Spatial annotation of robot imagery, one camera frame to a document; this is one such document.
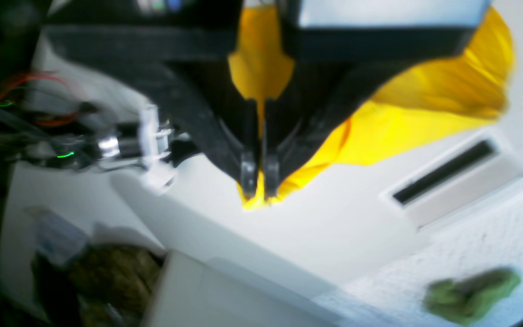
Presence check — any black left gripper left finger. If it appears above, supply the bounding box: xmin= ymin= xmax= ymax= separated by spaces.
xmin=42 ymin=0 xmax=259 ymax=198

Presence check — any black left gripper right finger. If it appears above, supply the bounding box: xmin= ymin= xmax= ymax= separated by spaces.
xmin=263 ymin=0 xmax=490 ymax=199

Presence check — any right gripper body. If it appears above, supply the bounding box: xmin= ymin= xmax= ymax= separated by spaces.
xmin=94 ymin=120 xmax=201 ymax=171

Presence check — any yellow t-shirt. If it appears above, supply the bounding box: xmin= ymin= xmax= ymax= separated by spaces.
xmin=228 ymin=5 xmax=514 ymax=211

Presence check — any camouflage cloth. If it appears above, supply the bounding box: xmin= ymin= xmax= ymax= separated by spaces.
xmin=32 ymin=243 xmax=162 ymax=327

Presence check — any green cloth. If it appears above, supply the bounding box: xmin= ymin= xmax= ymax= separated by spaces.
xmin=423 ymin=268 xmax=522 ymax=327

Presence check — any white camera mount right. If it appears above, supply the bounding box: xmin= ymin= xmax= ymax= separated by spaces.
xmin=138 ymin=104 xmax=177 ymax=195

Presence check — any orange wire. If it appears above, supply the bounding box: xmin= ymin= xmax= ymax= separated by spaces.
xmin=0 ymin=73 xmax=80 ymax=132

